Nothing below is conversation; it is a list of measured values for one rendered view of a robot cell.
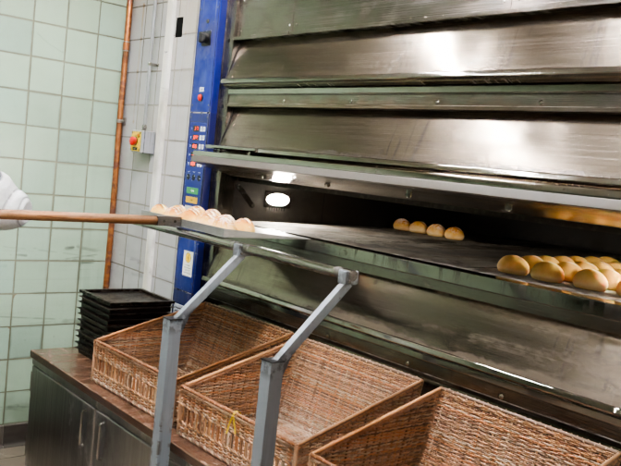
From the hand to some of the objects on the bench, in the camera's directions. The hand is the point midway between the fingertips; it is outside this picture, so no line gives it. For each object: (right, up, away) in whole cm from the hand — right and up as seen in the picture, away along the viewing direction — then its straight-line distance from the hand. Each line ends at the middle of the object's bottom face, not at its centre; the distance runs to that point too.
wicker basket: (+155, -80, -16) cm, 175 cm away
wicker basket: (+77, -64, +76) cm, 126 cm away
